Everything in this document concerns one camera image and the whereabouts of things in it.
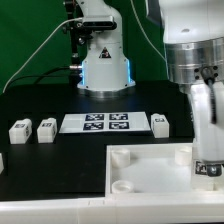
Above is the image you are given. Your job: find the white L-shaped obstacle fence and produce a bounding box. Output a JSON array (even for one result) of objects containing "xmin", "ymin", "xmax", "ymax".
[{"xmin": 0, "ymin": 192, "xmax": 224, "ymax": 224}]

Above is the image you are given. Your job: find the white sheet with tags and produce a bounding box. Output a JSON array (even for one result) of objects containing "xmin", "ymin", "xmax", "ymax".
[{"xmin": 60, "ymin": 112, "xmax": 151, "ymax": 134}]

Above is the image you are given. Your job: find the white cable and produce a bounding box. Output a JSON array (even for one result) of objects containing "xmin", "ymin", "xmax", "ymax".
[{"xmin": 1, "ymin": 0, "xmax": 168, "ymax": 94}]

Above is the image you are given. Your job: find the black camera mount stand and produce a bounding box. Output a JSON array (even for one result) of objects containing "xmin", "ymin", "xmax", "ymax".
[{"xmin": 61, "ymin": 0, "xmax": 88, "ymax": 84}]

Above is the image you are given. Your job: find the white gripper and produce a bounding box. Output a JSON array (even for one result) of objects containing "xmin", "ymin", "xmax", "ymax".
[{"xmin": 189, "ymin": 82, "xmax": 224, "ymax": 177}]

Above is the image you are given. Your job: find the white part at left edge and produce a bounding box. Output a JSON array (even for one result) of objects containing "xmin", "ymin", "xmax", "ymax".
[{"xmin": 0, "ymin": 153, "xmax": 4, "ymax": 174}]

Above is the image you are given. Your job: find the white square tabletop part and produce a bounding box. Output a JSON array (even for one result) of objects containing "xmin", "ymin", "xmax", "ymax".
[{"xmin": 105, "ymin": 143, "xmax": 224, "ymax": 197}]

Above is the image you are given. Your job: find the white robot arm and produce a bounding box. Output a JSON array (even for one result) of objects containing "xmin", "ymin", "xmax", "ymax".
[{"xmin": 76, "ymin": 0, "xmax": 224, "ymax": 177}]

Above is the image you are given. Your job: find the black cable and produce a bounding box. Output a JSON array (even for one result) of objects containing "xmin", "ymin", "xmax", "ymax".
[{"xmin": 6, "ymin": 67, "xmax": 72, "ymax": 86}]

